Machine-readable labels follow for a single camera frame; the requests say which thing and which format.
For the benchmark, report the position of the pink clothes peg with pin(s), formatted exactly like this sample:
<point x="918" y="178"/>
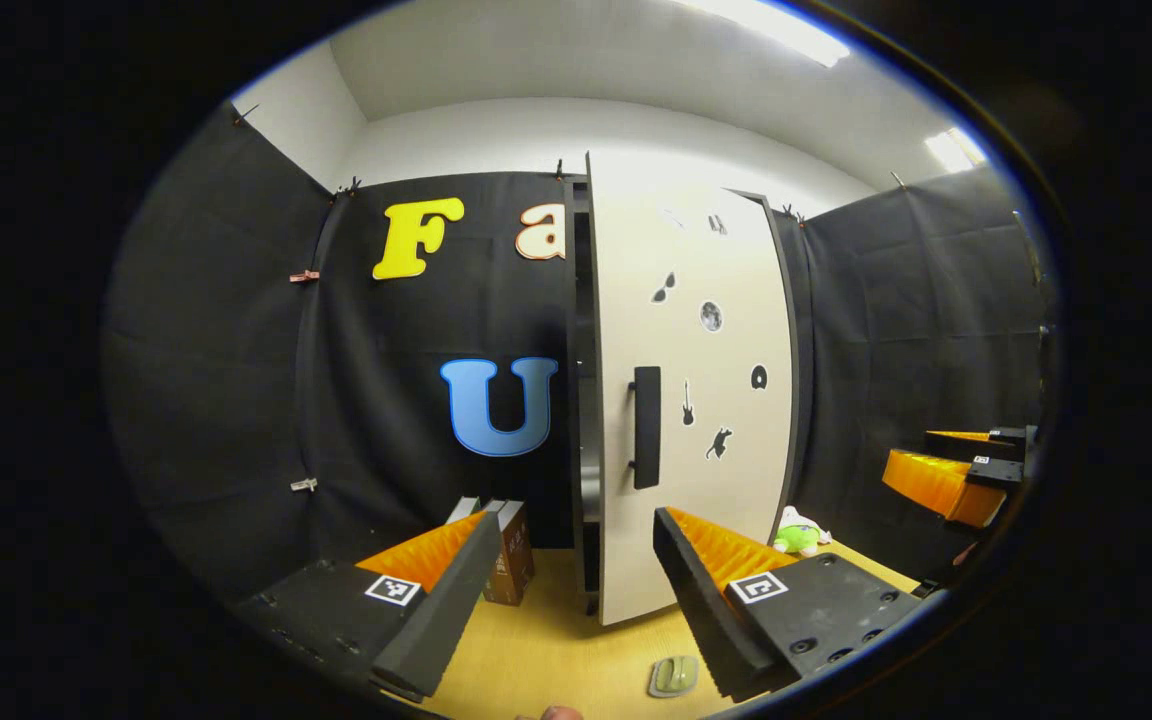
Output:
<point x="304" y="276"/>

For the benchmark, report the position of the brown book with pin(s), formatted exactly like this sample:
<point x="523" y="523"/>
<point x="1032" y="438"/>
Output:
<point x="514" y="560"/>

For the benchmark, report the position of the green book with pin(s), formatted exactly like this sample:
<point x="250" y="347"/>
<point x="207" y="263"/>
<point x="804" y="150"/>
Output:
<point x="463" y="510"/>

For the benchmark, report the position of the white clothes peg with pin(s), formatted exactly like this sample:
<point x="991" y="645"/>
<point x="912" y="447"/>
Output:
<point x="304" y="485"/>

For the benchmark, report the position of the small ceiling light panel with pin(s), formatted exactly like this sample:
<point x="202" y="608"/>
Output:
<point x="954" y="150"/>

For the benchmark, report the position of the beige cabinet door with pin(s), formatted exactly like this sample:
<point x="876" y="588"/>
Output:
<point x="716" y="500"/>

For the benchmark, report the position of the black backdrop cloth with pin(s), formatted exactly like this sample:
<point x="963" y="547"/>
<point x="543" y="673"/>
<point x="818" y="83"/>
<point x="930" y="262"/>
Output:
<point x="236" y="400"/>

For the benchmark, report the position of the long ceiling light panel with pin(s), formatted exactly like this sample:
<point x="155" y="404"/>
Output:
<point x="776" y="30"/>

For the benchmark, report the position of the grey green coaster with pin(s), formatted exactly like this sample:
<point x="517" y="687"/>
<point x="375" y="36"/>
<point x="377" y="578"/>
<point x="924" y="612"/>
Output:
<point x="674" y="677"/>

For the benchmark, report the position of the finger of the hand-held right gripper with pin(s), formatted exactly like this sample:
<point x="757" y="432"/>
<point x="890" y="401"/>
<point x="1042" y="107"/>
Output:
<point x="936" y="485"/>
<point x="971" y="446"/>

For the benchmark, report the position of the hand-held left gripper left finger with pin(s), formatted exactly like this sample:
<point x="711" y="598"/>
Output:
<point x="446" y="620"/>

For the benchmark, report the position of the dark grey cabinet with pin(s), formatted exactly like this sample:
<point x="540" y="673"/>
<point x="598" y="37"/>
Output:
<point x="581" y="300"/>

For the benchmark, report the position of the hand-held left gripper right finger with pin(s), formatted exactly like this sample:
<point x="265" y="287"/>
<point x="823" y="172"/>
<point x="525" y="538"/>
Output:
<point x="706" y="620"/>

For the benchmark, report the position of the green plush toy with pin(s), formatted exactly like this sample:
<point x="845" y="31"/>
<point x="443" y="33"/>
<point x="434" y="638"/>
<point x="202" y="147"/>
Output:
<point x="798" y="538"/>

